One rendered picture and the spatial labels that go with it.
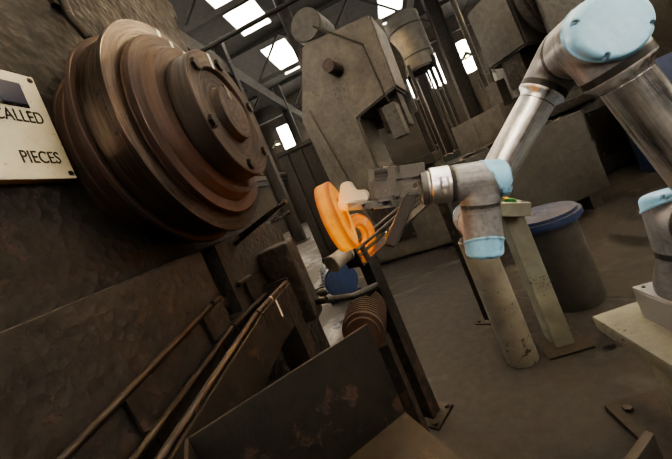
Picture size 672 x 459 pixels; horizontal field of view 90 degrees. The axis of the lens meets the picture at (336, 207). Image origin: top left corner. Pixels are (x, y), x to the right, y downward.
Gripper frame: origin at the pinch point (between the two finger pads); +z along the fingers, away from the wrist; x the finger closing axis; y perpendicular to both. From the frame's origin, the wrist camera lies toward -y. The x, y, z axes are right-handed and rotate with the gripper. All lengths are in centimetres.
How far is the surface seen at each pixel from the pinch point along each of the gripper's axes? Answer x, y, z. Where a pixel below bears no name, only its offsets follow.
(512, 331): -57, -58, -50
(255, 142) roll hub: -7.4, 17.6, 18.0
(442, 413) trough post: -45, -81, -21
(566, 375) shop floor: -48, -70, -63
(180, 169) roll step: 17.3, 11.4, 22.6
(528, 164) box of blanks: -203, -2, -115
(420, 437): 38.1, -21.3, -12.5
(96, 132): 23.5, 18.5, 31.7
